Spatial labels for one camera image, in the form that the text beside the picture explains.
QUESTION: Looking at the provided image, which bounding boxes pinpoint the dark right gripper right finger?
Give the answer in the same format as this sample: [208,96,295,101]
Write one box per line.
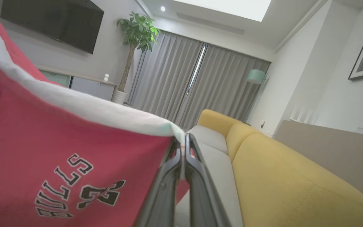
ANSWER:
[184,133,232,227]

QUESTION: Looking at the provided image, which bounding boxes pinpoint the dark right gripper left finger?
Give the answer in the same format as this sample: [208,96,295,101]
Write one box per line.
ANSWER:
[134,136,182,227]

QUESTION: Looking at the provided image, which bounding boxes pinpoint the red Bulls 23 shorts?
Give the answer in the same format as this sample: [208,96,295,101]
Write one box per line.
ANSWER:
[0,16,198,227]

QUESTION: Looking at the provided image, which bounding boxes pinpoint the small grey sofa seat cushion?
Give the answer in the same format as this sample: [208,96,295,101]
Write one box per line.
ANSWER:
[186,125,229,155]

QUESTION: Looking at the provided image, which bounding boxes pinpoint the yellow sofa back cushion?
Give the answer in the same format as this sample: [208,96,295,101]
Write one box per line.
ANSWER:
[226,123,363,227]
[197,109,252,139]

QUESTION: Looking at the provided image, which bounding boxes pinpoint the white plant pot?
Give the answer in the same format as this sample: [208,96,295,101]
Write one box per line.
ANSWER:
[111,90,128,105]

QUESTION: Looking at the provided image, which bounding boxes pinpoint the grey curtain panel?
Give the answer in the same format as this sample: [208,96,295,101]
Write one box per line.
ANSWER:
[128,32,205,125]
[180,44,271,130]

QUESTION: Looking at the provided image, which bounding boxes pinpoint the low television console cabinet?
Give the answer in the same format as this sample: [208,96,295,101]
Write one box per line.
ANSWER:
[38,65,118,102]

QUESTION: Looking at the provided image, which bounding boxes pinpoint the white stair railing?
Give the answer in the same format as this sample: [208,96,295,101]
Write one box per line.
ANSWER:
[290,106,319,125]

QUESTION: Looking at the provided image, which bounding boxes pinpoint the teal shade lamp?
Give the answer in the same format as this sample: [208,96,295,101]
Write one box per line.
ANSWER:
[247,69,267,85]

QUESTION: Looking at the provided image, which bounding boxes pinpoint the beige low partition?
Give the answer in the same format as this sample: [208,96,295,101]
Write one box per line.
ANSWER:
[272,119,363,218]

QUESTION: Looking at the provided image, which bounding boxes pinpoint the green indoor tree plant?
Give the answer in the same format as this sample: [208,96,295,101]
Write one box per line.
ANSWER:
[116,12,160,92]

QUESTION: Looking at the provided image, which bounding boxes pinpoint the black wall television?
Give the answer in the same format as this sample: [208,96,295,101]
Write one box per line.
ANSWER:
[0,0,104,55]

